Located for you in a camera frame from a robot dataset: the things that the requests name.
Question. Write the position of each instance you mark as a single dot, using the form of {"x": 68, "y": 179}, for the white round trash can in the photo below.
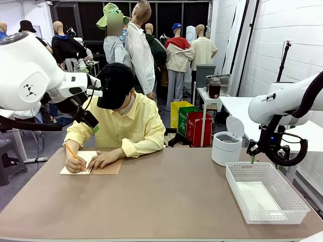
{"x": 225, "y": 153}

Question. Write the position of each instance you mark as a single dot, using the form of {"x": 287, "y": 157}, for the orange pencil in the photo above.
{"x": 70, "y": 150}

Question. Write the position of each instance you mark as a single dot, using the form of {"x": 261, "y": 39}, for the black tripod stand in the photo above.
{"x": 283, "y": 63}

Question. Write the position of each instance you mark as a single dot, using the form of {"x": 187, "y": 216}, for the mannequin in red beige jacket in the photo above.
{"x": 179, "y": 58}

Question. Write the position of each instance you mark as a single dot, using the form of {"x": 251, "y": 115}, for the person in yellow shirt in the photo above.
{"x": 141, "y": 118}

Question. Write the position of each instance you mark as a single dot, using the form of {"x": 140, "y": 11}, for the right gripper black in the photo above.
{"x": 277, "y": 140}

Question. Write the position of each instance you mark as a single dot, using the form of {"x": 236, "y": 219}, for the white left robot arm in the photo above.
{"x": 25, "y": 75}

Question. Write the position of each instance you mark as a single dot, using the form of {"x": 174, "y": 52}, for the mannequin in dark green jacket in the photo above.
{"x": 157, "y": 48}

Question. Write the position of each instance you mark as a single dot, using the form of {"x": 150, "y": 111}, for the white perforated plastic basket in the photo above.
{"x": 277, "y": 217}

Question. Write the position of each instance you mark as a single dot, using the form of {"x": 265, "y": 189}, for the person's right hand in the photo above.
{"x": 74, "y": 165}

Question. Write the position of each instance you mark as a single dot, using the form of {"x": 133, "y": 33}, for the red recycling bin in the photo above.
{"x": 195, "y": 131}

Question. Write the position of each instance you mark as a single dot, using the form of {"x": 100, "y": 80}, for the person's right forearm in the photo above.
{"x": 78, "y": 136}

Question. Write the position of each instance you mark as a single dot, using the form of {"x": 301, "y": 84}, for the white table leg frame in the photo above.
{"x": 20, "y": 146}

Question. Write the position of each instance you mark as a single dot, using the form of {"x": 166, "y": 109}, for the tall mannequin in white shirt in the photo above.
{"x": 138, "y": 50}

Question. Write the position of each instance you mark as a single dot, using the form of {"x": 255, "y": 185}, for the gray box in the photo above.
{"x": 203, "y": 73}

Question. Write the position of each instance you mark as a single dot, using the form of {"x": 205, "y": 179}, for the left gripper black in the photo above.
{"x": 69, "y": 106}

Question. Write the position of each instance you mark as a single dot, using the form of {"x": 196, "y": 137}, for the mannequin in cream shirt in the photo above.
{"x": 203, "y": 50}

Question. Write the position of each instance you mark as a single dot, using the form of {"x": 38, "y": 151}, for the mannequin in navy hoodie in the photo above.
{"x": 65, "y": 48}

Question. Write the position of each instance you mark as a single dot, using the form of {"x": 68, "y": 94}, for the mannequin with black bucket hat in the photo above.
{"x": 26, "y": 26}

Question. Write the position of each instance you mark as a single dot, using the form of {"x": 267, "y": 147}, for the white torso form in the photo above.
{"x": 191, "y": 35}

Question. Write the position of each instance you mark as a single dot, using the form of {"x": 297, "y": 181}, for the small white table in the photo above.
{"x": 202, "y": 94}

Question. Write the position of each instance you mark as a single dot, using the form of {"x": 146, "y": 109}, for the spiral notebook with brown cover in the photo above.
{"x": 111, "y": 169}

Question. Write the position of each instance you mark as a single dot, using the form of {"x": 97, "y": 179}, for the person's left hand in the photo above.
{"x": 106, "y": 158}

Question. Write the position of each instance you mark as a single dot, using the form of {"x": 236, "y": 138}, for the person's left forearm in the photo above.
{"x": 146, "y": 146}

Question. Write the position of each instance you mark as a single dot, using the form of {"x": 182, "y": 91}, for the black metal chair base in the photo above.
{"x": 176, "y": 140}

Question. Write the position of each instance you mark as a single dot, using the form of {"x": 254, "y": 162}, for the yellow recycling bin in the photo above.
{"x": 175, "y": 113}

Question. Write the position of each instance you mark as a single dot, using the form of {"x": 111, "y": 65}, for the gray plastic stool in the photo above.
{"x": 10, "y": 151}

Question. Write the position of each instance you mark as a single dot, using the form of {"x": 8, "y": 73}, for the large white side table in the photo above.
{"x": 237, "y": 106}

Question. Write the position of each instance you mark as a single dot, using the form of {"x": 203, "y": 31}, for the metal tray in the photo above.
{"x": 222, "y": 78}

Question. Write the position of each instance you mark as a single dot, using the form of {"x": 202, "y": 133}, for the glass jar with dark liquid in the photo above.
{"x": 214, "y": 89}

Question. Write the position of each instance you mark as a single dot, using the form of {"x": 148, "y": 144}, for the mannequin with green checkered hat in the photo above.
{"x": 113, "y": 48}

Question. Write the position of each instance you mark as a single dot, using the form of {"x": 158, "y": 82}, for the mannequin in blue white top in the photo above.
{"x": 3, "y": 30}

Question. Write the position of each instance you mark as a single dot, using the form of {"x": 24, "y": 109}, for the black cap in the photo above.
{"x": 116, "y": 85}

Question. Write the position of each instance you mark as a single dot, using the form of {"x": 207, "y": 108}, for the left arm white wrist camera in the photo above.
{"x": 95, "y": 82}

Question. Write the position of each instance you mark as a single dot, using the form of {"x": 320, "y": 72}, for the green recycling bin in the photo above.
{"x": 183, "y": 121}

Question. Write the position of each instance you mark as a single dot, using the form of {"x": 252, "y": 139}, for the black wall pipe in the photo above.
{"x": 239, "y": 37}
{"x": 250, "y": 37}

